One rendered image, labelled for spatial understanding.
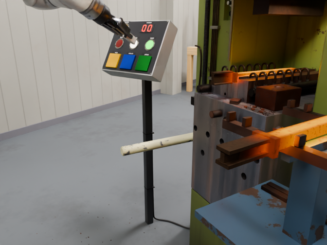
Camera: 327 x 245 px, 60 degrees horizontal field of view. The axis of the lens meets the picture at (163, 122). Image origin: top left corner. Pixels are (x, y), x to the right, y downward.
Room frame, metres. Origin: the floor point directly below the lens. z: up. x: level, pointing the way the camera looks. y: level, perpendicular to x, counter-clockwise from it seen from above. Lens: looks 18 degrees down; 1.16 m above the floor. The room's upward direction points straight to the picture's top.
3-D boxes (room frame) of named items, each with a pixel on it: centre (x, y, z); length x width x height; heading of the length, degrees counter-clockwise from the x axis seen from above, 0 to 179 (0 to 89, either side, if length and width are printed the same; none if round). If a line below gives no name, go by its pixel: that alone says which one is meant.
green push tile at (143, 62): (1.34, 0.09, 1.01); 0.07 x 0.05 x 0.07; 53
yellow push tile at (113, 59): (1.46, 0.25, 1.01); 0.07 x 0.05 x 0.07; 53
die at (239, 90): (1.15, -0.43, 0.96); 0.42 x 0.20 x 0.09; 118
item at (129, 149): (1.31, 0.00, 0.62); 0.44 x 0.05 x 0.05; 118
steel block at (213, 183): (1.10, -0.46, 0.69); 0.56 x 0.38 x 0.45; 118
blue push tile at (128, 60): (1.40, 0.17, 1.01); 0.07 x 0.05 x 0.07; 53
